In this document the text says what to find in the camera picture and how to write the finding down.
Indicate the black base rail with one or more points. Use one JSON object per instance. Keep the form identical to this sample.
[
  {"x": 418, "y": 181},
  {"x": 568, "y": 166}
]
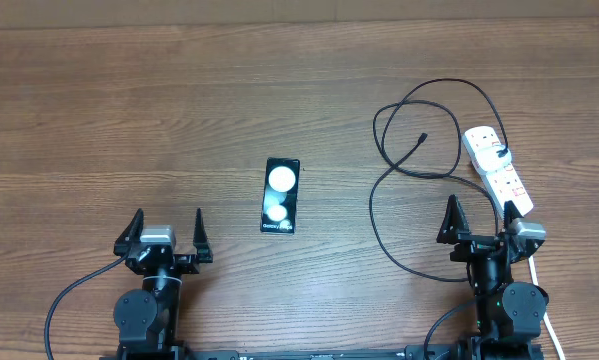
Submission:
[{"x": 410, "y": 352}]

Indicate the brown cardboard backdrop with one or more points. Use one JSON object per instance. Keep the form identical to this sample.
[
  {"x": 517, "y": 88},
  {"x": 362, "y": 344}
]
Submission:
[{"x": 47, "y": 14}]

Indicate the white power strip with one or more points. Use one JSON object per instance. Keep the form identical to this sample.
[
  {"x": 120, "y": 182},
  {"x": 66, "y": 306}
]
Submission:
[{"x": 502, "y": 185}]

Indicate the black Galaxy flip phone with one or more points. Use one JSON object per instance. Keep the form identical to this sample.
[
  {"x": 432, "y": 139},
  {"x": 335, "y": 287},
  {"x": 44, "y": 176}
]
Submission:
[{"x": 280, "y": 195}]

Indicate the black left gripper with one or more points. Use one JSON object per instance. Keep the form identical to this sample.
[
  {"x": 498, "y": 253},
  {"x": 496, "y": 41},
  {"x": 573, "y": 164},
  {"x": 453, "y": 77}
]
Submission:
[{"x": 189, "y": 264}]

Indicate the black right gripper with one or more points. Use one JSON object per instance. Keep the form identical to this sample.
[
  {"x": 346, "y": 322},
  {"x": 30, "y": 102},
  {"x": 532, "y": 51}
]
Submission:
[{"x": 453, "y": 225}]

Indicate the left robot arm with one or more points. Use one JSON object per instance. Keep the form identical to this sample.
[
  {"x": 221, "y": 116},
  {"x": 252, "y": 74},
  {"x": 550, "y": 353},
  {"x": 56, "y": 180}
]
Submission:
[{"x": 147, "y": 318}]

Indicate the white charger plug adapter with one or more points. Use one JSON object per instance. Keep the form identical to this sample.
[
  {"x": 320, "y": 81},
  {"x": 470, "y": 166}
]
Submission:
[{"x": 491, "y": 159}]

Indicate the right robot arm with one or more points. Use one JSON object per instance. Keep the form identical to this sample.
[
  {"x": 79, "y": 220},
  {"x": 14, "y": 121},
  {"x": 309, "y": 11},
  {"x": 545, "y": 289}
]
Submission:
[{"x": 508, "y": 313}]

